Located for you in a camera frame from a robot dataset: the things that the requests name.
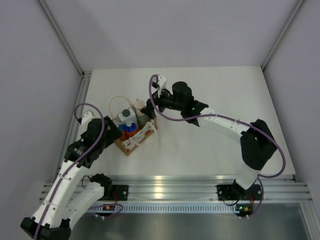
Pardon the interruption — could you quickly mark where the orange bottle blue pump top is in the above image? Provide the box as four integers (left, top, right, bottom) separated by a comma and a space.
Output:
124, 121, 139, 138

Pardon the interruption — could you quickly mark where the white bottle grey cap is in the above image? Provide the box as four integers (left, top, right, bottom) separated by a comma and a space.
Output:
117, 108, 138, 125

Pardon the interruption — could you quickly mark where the aluminium frame post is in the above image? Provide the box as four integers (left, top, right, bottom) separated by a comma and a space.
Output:
35, 0, 84, 77
260, 0, 306, 72

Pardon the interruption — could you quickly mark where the white slotted cable duct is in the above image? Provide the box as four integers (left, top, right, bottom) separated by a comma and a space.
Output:
87, 203, 239, 214

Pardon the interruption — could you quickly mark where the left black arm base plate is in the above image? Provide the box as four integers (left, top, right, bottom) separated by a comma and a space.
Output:
110, 184, 129, 202

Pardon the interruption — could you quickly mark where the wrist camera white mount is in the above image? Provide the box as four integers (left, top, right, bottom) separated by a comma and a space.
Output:
80, 110, 94, 125
151, 74, 167, 92

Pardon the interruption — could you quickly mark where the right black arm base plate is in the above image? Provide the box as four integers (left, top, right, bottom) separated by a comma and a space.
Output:
216, 184, 262, 201

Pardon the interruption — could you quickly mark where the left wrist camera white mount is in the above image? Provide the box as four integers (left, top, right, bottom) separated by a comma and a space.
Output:
80, 110, 94, 125

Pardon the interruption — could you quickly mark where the left aluminium frame post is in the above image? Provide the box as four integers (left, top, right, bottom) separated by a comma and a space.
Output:
35, 0, 84, 77

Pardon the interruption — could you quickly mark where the right aluminium frame post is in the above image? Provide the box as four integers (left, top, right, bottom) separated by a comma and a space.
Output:
260, 0, 306, 72

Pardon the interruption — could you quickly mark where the burlap watermelon canvas bag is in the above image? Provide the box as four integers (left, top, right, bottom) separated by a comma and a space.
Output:
108, 95, 159, 157

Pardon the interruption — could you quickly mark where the small orange blue pump bottle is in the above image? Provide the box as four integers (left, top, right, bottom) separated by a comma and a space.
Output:
117, 124, 128, 142

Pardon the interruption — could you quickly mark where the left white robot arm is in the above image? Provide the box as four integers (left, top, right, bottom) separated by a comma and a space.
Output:
20, 116, 122, 240

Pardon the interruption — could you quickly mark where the grey pump bottle beige top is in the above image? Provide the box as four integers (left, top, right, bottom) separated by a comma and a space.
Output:
133, 99, 150, 129

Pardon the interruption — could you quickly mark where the aluminium front rail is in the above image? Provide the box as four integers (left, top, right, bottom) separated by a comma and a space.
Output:
38, 174, 313, 202

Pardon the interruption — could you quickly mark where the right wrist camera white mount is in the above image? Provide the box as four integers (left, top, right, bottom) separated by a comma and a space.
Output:
151, 74, 167, 92

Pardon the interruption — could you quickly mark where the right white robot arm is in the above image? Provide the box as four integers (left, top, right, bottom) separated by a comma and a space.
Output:
142, 75, 277, 200

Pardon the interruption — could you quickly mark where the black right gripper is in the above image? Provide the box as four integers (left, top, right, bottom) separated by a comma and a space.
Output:
140, 85, 184, 121

